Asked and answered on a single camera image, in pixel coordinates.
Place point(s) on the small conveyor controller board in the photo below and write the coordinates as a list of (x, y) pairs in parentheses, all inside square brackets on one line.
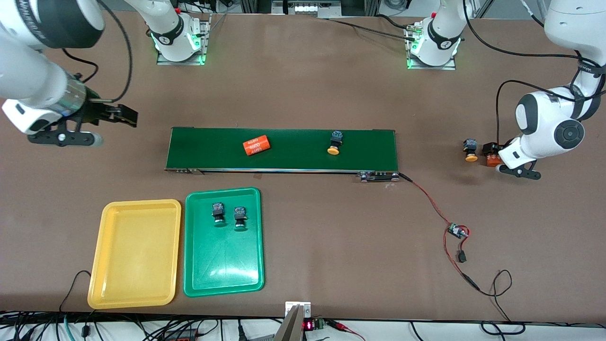
[(457, 231)]

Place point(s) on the orange cylinder with white print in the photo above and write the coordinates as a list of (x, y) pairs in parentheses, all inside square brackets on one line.
[(493, 161), (256, 146)]

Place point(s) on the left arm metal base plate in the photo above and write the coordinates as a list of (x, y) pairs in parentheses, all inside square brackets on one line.
[(428, 67)]

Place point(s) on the green plastic tray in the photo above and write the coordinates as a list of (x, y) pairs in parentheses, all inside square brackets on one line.
[(222, 260)]

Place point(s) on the red LED display module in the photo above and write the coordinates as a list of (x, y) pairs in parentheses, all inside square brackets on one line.
[(308, 325)]

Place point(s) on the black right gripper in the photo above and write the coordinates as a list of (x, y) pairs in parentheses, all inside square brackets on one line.
[(96, 112)]

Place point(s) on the yellow mushroom push button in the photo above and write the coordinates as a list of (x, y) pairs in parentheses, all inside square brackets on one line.
[(470, 150), (334, 143)]

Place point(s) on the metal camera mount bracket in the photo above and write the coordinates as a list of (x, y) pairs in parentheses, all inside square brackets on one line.
[(289, 327)]

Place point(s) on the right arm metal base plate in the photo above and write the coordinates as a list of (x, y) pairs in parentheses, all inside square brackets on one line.
[(206, 42)]

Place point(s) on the red clip lead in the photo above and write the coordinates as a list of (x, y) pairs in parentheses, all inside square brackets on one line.
[(344, 327)]

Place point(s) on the background electronics unit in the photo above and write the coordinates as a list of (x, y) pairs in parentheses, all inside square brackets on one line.
[(307, 7)]

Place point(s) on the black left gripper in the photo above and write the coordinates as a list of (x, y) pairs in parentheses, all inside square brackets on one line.
[(489, 148)]

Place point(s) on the green mushroom push button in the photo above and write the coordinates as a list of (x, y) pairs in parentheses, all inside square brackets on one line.
[(240, 219), (218, 214)]

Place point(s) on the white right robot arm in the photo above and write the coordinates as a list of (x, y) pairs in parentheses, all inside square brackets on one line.
[(28, 71)]

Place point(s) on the green conveyor belt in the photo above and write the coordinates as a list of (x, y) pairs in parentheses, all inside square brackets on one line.
[(293, 158)]

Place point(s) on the yellow plastic tray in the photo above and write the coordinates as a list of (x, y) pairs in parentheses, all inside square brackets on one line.
[(135, 253)]

